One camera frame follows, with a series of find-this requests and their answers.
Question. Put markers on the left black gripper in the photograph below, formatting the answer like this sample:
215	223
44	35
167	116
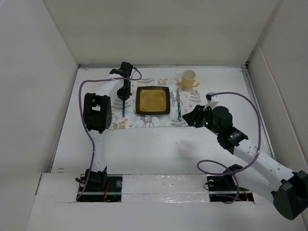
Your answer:
126	95

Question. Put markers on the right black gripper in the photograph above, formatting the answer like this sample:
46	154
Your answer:
195	115

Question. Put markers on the fork with teal handle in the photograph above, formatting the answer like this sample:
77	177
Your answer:
123	108

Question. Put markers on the square black yellow plate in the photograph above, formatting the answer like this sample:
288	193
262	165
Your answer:
152	100

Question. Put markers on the animal print cloth placemat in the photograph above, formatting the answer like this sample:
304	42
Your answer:
189	99

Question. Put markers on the knife with blue handle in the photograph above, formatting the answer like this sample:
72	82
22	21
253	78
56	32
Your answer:
178	103

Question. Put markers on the yellow ceramic mug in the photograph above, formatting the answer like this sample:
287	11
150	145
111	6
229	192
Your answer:
189	80

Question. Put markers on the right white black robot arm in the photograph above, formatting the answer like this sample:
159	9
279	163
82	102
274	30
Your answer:
288	190

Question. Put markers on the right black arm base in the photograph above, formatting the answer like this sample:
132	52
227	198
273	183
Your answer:
223	189

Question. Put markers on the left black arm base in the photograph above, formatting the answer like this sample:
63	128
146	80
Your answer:
99	187

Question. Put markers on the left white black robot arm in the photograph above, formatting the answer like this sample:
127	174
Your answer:
96	108

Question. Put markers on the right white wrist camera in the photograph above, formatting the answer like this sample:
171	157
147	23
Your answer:
212	101

